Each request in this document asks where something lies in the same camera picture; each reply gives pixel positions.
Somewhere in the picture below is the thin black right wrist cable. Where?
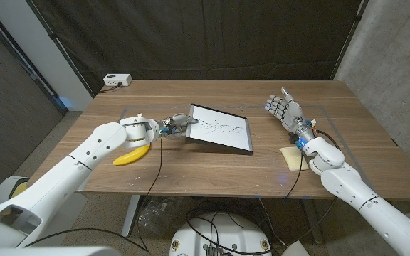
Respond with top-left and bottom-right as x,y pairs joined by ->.
254,147 -> 304,228

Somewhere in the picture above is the yellow black-edged pad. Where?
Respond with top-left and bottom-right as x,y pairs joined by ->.
8,177 -> 30,200

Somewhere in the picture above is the small black-framed whiteboard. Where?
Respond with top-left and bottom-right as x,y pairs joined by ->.
185,103 -> 254,156

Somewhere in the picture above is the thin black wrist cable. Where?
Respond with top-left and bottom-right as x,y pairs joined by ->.
23,133 -> 165,253
254,147 -> 304,228

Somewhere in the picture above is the beige sponge piece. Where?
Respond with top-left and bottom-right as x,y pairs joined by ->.
279,146 -> 309,172

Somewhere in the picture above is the grey tape rectangle outline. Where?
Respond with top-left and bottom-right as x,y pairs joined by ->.
78,104 -> 374,191

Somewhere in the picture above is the white robot chest cover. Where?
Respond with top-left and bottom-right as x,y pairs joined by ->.
0,246 -> 122,256

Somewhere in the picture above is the white flat board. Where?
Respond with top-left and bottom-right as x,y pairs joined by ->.
281,238 -> 311,256

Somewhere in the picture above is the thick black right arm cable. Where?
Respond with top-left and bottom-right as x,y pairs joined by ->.
185,129 -> 342,254

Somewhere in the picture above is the thin black left wrist cable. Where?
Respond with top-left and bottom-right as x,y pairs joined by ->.
23,133 -> 165,253

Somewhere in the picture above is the grey metal table leg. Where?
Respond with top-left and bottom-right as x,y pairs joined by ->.
301,198 -> 324,245
121,194 -> 142,238

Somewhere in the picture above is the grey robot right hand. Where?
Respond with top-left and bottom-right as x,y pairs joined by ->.
264,87 -> 316,143

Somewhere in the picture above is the white power strip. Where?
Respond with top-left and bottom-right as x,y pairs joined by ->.
102,73 -> 133,87

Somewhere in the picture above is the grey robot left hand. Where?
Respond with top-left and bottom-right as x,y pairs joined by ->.
160,112 -> 199,140

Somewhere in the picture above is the black backdrop stand pole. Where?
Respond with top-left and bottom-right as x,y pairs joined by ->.
330,0 -> 369,81
25,0 -> 95,99

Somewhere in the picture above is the yellow toy banana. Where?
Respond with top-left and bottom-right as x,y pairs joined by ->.
112,143 -> 152,167

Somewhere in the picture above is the black power strip cord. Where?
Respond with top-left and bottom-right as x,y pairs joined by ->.
98,82 -> 123,94

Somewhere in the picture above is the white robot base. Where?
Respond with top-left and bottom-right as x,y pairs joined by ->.
169,212 -> 273,256

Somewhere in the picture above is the clear plastic bag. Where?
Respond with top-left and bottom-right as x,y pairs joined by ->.
135,196 -> 184,238

